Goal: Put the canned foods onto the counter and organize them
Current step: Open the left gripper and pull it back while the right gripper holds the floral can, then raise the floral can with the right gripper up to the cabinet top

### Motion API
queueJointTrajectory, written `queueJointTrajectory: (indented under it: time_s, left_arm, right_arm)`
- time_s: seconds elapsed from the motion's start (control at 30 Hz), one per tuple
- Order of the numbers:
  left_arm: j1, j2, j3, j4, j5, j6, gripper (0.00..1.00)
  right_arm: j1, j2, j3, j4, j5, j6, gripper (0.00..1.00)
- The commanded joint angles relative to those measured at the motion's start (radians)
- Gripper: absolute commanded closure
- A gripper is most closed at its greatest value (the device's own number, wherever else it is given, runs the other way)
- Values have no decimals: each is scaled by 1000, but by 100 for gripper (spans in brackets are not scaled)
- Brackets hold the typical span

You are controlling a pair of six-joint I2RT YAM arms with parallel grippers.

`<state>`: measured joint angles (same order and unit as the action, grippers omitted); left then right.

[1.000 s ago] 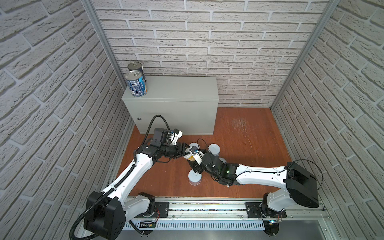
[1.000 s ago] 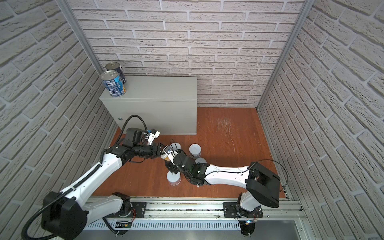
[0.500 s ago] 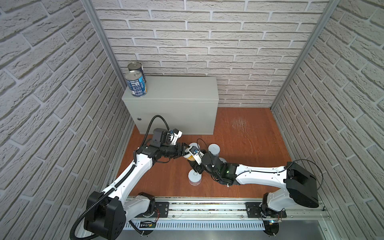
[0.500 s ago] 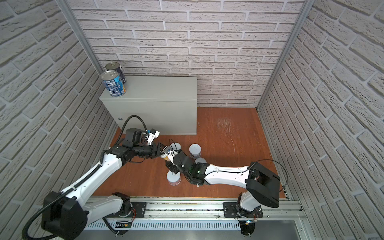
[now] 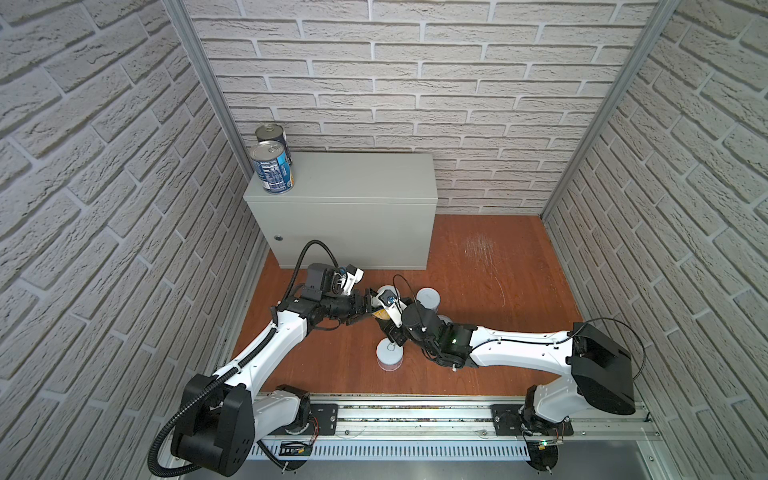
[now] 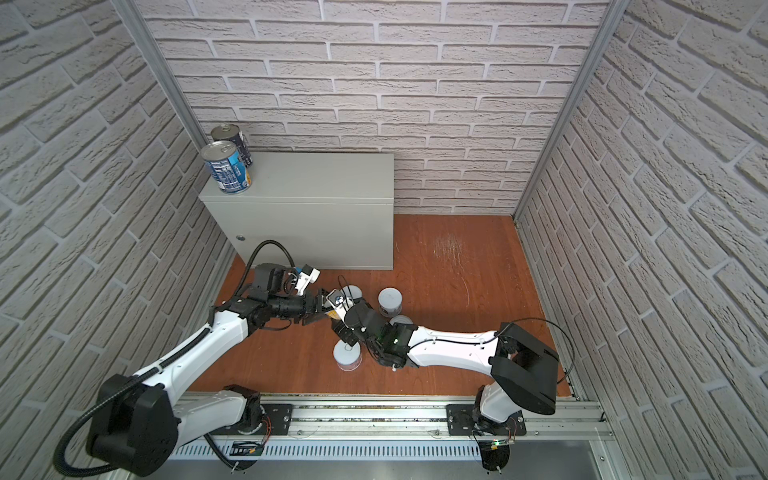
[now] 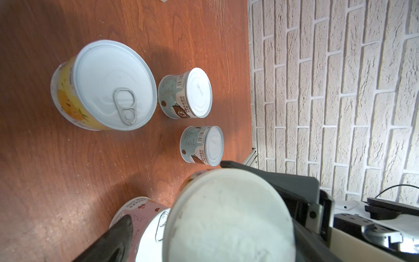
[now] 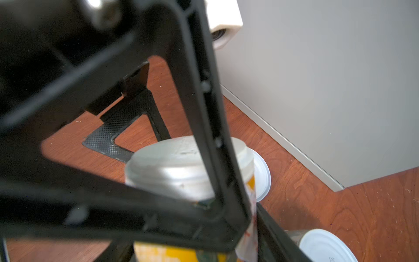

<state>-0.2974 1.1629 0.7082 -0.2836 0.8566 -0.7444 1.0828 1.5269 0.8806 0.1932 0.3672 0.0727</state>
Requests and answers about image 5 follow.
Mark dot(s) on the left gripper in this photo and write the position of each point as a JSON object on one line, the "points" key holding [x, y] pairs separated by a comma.
{"points": [[361, 308]]}

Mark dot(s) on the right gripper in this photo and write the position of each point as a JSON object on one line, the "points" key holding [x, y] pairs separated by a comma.
{"points": [[394, 334]]}

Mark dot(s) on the large blue can gold lid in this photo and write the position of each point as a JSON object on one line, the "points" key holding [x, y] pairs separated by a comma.
{"points": [[272, 166]]}

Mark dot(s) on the tall dark blue can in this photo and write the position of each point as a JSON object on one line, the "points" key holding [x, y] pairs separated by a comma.
{"points": [[274, 132]]}

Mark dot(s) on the orange can with white lid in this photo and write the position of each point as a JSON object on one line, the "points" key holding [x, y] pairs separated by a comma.
{"points": [[380, 312]]}

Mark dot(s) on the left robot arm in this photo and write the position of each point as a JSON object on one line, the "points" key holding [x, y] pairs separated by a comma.
{"points": [[221, 416]]}

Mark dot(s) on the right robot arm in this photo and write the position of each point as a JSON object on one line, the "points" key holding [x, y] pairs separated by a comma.
{"points": [[593, 371]]}

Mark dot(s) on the white can with pull tab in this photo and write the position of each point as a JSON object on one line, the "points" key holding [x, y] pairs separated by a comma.
{"points": [[389, 355]]}

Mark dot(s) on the yellow can with pull tab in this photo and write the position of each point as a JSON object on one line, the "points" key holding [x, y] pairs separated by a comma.
{"points": [[387, 290]]}

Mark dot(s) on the white can near right gripper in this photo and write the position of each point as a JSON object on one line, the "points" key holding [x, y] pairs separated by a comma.
{"points": [[429, 298]]}

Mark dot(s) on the grey metal cabinet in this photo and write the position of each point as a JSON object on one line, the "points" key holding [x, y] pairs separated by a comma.
{"points": [[375, 211]]}

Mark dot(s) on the aluminium corner profile left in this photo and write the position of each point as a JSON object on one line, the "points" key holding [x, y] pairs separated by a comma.
{"points": [[193, 46]]}

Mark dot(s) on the aluminium corner profile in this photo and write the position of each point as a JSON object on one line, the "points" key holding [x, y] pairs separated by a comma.
{"points": [[658, 20], [193, 46]]}

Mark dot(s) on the aluminium corner profile right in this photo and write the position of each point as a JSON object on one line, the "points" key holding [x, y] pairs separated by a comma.
{"points": [[658, 20]]}

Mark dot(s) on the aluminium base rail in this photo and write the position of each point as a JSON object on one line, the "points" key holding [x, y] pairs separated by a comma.
{"points": [[415, 428]]}

